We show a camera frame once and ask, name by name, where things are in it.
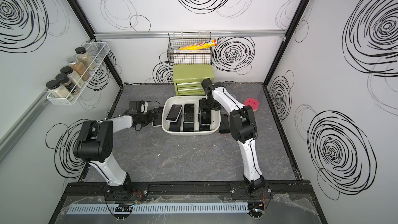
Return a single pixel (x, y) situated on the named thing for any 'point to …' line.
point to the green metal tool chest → (187, 78)
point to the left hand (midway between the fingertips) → (156, 116)
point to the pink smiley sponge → (253, 102)
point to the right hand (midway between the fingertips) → (208, 108)
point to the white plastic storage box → (181, 115)
